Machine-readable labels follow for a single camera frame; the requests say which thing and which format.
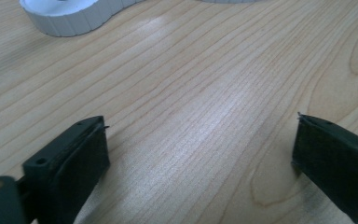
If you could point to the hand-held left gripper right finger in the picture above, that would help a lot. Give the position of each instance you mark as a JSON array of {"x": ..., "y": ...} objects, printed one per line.
[{"x": 335, "y": 165}]

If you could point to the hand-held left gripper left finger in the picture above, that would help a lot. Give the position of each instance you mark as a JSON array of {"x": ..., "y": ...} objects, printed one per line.
[{"x": 65, "y": 174}]

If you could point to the white stand with pole and bowl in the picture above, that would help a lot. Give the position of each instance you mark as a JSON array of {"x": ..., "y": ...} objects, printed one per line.
[{"x": 68, "y": 18}]

